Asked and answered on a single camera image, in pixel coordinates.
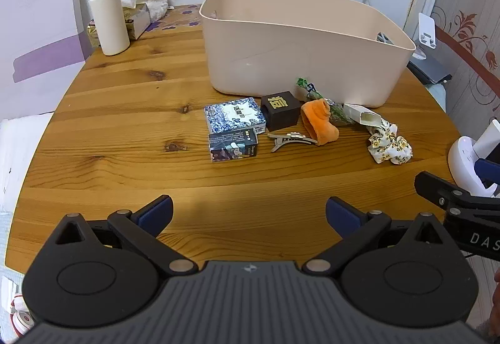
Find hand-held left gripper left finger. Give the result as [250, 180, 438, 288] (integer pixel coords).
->
[55, 194, 198, 277]

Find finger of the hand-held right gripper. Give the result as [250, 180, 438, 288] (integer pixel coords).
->
[474, 158, 500, 189]
[414, 171, 500, 210]

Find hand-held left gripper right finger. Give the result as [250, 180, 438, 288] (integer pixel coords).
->
[302, 196, 446, 277]

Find white desk lamp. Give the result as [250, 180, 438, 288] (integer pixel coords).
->
[447, 119, 500, 197]

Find white and yellow floral scrunchie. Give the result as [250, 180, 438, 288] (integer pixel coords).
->
[367, 121, 414, 165]

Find metal hair clip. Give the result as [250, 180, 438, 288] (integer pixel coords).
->
[267, 132, 318, 153]

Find orange plush scrunchie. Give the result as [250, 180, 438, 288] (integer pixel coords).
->
[299, 99, 339, 146]

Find green plastic wrapper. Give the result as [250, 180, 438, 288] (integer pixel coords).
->
[296, 77, 358, 127]

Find white open carton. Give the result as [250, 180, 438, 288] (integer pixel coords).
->
[342, 102, 382, 127]

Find dark printed small box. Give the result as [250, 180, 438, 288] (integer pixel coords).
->
[208, 127, 259, 163]

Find grey laptop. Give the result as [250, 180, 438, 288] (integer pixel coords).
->
[407, 52, 453, 86]

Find black box with gold print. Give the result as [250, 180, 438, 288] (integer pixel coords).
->
[260, 90, 303, 132]

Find blue and white patterned box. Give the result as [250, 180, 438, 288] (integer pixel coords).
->
[203, 97, 267, 135]

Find white bedding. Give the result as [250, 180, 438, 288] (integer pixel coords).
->
[0, 112, 55, 276]

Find white phone stand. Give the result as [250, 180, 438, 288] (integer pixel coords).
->
[415, 12, 439, 60]

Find beige plastic storage basket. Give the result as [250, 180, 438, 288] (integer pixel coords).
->
[199, 0, 417, 109]

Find red and white headphones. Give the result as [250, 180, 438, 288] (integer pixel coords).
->
[7, 288, 38, 342]

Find gold foil box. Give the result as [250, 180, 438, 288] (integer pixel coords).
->
[86, 18, 103, 48]

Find tissue box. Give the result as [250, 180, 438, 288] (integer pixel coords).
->
[122, 2, 152, 40]

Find white thermos bottle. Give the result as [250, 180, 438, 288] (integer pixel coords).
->
[89, 0, 131, 57]

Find purple floral table mat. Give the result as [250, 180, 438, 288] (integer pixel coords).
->
[147, 4, 204, 31]

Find white and purple board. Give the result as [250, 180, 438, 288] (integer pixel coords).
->
[0, 0, 96, 84]

